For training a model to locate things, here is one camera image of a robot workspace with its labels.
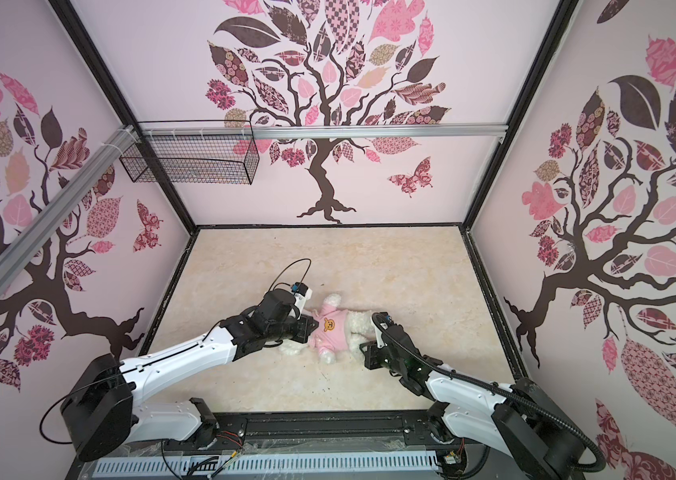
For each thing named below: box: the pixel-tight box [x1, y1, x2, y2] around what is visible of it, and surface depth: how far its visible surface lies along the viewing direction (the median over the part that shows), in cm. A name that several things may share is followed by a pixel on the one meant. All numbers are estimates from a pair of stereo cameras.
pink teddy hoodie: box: [308, 304, 349, 353], surface depth 84 cm
